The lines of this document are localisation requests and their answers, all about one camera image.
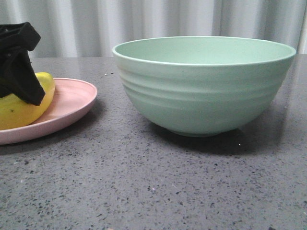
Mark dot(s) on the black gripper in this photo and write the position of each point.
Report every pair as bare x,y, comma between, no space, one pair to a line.
16,73

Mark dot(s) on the yellow banana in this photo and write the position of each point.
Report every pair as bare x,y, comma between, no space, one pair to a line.
16,113

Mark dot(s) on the pink plate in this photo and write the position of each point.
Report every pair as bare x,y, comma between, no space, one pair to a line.
72,100

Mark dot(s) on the green ribbed bowl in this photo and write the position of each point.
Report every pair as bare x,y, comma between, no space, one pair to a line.
201,86

